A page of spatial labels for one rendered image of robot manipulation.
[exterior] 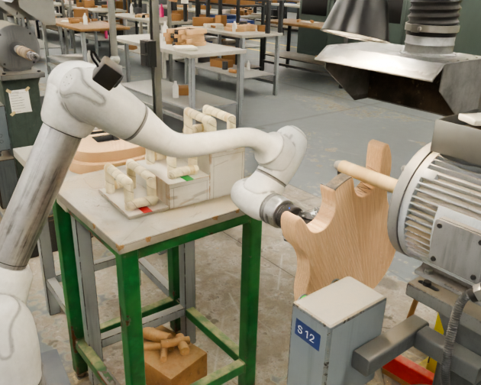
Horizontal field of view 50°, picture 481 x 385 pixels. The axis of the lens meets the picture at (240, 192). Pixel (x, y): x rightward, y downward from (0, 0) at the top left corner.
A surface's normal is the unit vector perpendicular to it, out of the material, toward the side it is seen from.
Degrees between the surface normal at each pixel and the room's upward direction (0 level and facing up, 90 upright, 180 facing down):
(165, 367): 0
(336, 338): 90
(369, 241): 91
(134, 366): 90
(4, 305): 6
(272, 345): 0
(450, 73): 90
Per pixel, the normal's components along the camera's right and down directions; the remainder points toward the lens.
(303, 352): -0.78, 0.22
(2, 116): 0.58, 0.33
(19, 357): 0.80, 0.12
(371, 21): 0.23, 0.02
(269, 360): 0.03, -0.92
